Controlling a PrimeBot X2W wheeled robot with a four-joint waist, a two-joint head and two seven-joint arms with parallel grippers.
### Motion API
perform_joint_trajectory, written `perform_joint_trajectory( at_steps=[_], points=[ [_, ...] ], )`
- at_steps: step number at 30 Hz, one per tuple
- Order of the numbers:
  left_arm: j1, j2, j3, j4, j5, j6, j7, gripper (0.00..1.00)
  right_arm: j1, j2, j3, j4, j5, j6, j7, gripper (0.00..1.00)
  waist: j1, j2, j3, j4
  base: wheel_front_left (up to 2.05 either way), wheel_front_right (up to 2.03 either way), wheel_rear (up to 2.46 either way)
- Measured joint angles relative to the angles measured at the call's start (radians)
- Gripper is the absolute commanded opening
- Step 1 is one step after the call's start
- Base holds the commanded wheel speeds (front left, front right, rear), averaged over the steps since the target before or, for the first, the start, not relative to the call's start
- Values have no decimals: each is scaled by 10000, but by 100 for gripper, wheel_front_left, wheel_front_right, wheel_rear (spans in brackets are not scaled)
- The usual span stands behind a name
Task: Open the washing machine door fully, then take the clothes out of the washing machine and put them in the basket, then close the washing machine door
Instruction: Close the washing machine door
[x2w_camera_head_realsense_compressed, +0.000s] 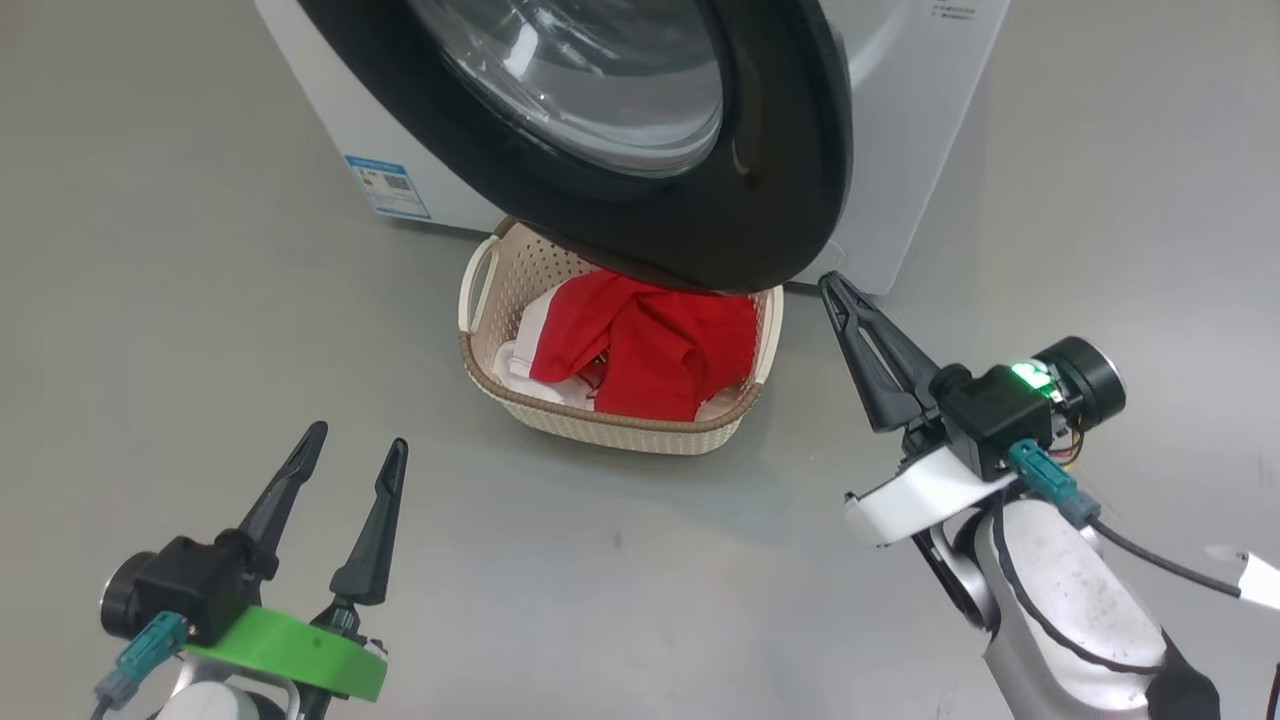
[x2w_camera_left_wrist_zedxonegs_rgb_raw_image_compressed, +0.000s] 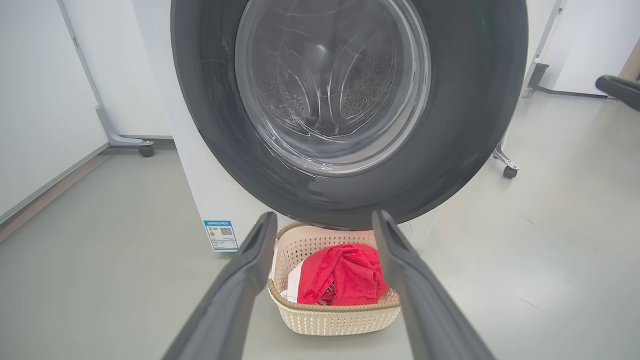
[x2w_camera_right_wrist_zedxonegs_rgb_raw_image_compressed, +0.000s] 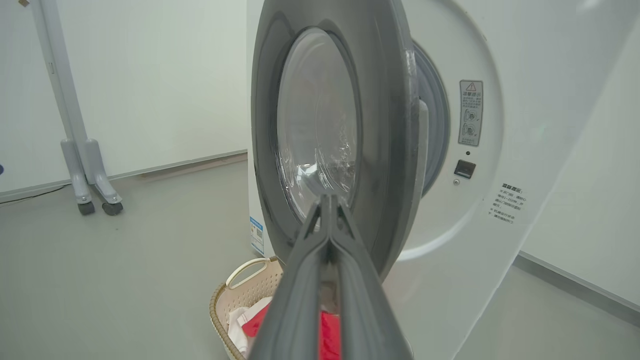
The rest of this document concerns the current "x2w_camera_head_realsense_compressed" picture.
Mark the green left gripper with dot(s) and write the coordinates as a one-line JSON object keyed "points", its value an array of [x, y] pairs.
{"points": [[300, 655]]}

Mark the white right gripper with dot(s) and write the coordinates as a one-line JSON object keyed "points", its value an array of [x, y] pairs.
{"points": [[910, 495]]}

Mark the red and white jersey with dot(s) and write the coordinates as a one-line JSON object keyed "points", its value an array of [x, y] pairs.
{"points": [[650, 350]]}

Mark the black round glass washer door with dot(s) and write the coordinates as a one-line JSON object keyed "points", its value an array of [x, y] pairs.
{"points": [[700, 220]]}

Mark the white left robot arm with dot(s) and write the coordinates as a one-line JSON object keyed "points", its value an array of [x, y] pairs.
{"points": [[215, 704]]}

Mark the black round right gripper motor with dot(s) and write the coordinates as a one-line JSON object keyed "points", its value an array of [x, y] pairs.
{"points": [[1085, 380]]}

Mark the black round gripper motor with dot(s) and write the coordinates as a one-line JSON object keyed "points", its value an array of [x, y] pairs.
{"points": [[118, 600], [1085, 380]]}

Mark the black round left gripper motor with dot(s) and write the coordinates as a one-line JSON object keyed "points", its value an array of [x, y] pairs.
{"points": [[118, 600]]}

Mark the white front-load washing machine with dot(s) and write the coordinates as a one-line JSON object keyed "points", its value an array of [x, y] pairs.
{"points": [[900, 150]]}

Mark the cream perforated laundry basket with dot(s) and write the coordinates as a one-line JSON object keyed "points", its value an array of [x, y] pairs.
{"points": [[600, 430]]}

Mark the blue energy label sticker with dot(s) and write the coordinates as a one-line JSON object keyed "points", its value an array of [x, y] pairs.
{"points": [[388, 187]]}

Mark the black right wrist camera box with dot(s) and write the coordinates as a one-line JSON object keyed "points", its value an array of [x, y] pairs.
{"points": [[995, 425]]}

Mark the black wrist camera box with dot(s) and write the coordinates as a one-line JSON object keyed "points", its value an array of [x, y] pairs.
{"points": [[995, 425], [200, 590]]}

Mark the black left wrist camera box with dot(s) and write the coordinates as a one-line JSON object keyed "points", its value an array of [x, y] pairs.
{"points": [[200, 590]]}

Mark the teal right camera connector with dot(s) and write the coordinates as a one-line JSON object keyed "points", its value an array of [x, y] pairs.
{"points": [[1045, 480]]}

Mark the teal camera connector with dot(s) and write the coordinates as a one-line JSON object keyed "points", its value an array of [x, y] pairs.
{"points": [[1045, 480], [145, 655]]}

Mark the teal left camera connector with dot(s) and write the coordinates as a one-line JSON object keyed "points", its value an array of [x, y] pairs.
{"points": [[145, 655]]}

